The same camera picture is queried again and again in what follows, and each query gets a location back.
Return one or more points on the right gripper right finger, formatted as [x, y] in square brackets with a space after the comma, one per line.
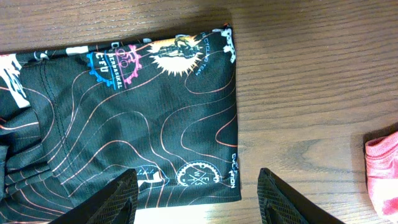
[279, 203]

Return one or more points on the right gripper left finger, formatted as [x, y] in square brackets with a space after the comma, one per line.
[116, 203]

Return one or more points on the red soccer t-shirt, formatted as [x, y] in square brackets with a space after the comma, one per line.
[381, 173]

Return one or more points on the black orange-patterned jersey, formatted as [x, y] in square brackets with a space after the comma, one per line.
[74, 119]

